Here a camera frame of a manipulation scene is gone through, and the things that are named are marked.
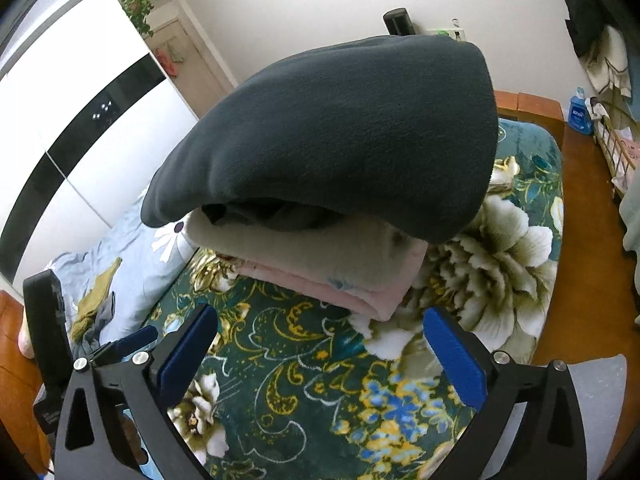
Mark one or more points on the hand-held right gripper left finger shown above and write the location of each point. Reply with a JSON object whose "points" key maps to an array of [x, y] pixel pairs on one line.
{"points": [[187, 350]]}

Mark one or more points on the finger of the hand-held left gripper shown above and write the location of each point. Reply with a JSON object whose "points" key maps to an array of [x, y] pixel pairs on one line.
{"points": [[132, 341]]}

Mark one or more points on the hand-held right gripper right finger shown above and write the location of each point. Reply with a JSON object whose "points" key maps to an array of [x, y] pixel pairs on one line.
{"points": [[452, 360]]}

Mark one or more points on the black and white jacket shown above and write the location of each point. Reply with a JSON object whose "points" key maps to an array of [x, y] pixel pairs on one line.
{"points": [[325, 130]]}

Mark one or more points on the dark hanging clothes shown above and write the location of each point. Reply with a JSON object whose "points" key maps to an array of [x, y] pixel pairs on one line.
{"points": [[580, 10]]}

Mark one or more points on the pink floral pillow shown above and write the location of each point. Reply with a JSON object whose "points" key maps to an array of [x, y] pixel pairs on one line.
{"points": [[24, 340]]}

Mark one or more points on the grey fleece garment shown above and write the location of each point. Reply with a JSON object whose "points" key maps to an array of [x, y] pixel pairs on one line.
{"points": [[102, 322]]}

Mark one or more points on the olive green knitted sweater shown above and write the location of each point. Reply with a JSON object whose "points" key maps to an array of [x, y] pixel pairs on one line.
{"points": [[97, 295]]}

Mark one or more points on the orange wooden headboard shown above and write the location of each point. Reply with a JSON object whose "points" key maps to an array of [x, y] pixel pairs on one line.
{"points": [[15, 390]]}

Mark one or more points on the blue floral duvet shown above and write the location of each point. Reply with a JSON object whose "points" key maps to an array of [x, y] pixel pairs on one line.
{"points": [[130, 260]]}

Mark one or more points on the green floral bed sheet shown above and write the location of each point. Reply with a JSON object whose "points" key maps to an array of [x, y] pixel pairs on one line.
{"points": [[300, 360]]}

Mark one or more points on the pink folded garment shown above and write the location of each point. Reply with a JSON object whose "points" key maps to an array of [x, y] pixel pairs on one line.
{"points": [[360, 295]]}

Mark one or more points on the cream fluffy garment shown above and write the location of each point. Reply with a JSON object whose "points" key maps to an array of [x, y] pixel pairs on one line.
{"points": [[300, 250]]}

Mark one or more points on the white wardrobe with black stripe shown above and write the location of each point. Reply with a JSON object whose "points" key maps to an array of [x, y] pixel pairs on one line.
{"points": [[75, 110]]}

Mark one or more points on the light grey cloth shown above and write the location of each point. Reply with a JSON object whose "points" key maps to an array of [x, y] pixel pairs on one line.
{"points": [[632, 210]]}

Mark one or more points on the orange wooden footboard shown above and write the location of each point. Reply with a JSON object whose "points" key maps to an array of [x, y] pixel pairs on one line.
{"points": [[535, 110]]}

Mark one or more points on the blue plastic bottle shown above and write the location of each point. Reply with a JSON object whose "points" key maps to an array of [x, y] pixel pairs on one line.
{"points": [[580, 115]]}

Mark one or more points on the red hanging cloth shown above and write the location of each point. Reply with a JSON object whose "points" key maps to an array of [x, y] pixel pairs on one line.
{"points": [[167, 62]]}

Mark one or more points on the green potted plant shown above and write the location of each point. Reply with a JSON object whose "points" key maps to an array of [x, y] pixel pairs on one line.
{"points": [[140, 7]]}

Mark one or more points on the white hanging cloth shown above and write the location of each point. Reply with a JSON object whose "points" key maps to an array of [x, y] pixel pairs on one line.
{"points": [[612, 55]]}

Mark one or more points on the white wall socket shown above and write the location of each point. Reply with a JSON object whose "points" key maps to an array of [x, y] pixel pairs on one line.
{"points": [[452, 30]]}

